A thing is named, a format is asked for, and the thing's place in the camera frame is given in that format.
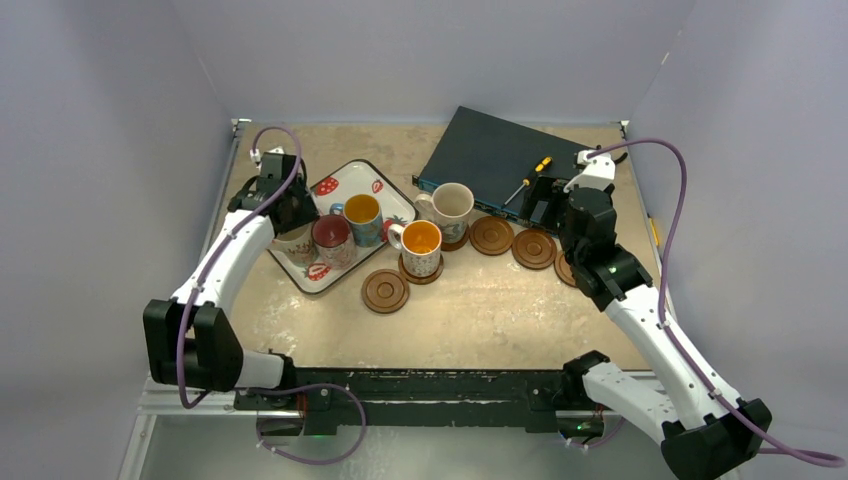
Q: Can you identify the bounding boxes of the wooden coaster two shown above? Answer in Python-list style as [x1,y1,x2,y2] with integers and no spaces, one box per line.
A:
[470,216,514,256]

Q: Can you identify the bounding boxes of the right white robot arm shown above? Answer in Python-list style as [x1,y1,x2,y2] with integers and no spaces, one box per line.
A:
[519,175,772,479]

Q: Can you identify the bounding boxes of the beige cream mug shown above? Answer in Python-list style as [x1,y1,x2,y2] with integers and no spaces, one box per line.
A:
[271,223,317,266]

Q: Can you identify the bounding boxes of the dark blue network switch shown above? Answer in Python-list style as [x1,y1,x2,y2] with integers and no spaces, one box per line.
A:
[412,106,588,227]

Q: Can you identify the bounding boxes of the wooden coaster one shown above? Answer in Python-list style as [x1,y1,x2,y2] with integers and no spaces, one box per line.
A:
[441,223,469,251]

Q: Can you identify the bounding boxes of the wooden coaster five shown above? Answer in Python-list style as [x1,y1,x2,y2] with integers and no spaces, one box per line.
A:
[397,255,444,285]

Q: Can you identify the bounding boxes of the aluminium frame rail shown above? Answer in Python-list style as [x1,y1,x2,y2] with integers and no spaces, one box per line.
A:
[135,377,299,419]

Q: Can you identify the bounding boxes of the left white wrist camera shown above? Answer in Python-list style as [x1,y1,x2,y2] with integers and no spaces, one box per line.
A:
[249,147,285,167]

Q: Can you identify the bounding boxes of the white strawberry tray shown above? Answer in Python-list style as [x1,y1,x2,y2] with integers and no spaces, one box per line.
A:
[269,159,418,295]

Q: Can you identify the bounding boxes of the white floral mug orange inside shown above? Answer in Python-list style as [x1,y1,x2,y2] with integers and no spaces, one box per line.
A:
[387,220,442,278]

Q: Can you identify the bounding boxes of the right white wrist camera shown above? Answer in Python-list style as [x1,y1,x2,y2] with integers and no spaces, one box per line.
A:
[564,150,616,193]

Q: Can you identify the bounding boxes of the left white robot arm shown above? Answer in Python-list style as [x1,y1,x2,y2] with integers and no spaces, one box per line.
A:
[143,149,318,409]

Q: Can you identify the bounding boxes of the wooden coaster four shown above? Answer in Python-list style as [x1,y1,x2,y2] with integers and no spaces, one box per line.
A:
[553,251,577,288]

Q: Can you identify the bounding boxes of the wooden coaster six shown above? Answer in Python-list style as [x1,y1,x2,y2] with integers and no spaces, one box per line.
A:
[361,269,410,314]

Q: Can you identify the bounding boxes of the yellow black screwdriver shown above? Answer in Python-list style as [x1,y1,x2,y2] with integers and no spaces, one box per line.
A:
[501,156,552,207]

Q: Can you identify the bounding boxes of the blue mug orange inside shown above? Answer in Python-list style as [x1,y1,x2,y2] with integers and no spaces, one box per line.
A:
[330,194,384,248]

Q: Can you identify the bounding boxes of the pink inside dark mug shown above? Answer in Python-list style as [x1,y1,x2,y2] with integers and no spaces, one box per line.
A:
[312,214,357,269]

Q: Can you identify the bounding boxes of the cream white mug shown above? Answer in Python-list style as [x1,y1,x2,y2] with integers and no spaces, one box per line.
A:
[414,183,475,244]

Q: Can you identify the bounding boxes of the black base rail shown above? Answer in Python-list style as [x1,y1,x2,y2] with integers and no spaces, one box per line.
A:
[234,367,617,439]

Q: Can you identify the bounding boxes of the wooden coaster three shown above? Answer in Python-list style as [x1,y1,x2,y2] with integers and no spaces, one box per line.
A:
[511,229,558,270]

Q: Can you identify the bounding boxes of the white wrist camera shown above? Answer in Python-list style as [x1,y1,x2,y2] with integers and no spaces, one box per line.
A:
[564,150,616,193]
[249,147,285,167]

